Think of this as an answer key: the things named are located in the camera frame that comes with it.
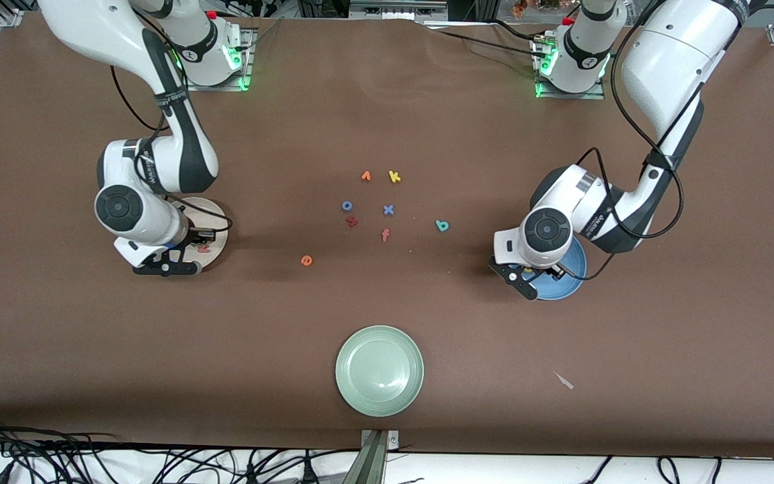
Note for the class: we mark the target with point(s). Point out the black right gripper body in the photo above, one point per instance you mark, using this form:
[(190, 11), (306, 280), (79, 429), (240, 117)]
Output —
[(189, 238)]

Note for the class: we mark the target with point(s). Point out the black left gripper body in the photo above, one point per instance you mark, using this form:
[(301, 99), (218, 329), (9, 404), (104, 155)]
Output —
[(549, 269)]

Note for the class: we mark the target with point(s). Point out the teal foam letter b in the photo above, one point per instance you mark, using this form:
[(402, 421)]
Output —
[(442, 226)]

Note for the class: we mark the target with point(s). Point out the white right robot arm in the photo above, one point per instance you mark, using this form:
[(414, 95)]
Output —
[(91, 27)]

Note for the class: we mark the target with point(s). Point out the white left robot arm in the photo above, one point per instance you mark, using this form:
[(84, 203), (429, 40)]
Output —
[(669, 60)]

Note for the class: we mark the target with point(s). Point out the beige round plate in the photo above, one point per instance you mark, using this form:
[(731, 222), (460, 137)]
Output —
[(219, 243)]

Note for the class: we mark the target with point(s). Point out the blue round plate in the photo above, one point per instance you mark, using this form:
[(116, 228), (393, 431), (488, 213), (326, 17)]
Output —
[(572, 284)]

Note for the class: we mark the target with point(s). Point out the small white paper scrap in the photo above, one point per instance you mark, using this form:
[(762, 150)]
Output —
[(564, 380)]

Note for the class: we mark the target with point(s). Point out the brown table cover sheet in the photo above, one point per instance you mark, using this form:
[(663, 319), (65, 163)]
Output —
[(259, 336)]

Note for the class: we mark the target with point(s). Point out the yellow foam letter k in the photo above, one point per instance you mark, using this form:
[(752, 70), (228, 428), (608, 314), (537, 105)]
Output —
[(394, 177)]

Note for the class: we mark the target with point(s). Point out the pale green round plate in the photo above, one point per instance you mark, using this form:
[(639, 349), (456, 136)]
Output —
[(379, 371)]

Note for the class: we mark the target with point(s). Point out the small orange object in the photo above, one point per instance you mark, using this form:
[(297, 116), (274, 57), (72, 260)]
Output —
[(520, 7)]

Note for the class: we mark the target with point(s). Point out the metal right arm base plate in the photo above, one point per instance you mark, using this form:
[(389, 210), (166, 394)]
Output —
[(219, 88)]

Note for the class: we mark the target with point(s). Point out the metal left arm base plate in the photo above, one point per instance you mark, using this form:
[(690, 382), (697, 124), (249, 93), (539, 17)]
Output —
[(568, 96)]

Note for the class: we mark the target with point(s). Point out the grey metal mounting post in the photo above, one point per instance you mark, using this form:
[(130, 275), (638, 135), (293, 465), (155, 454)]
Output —
[(377, 440)]

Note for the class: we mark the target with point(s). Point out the aluminium frame beam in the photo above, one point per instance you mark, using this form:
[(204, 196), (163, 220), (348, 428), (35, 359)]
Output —
[(397, 10)]

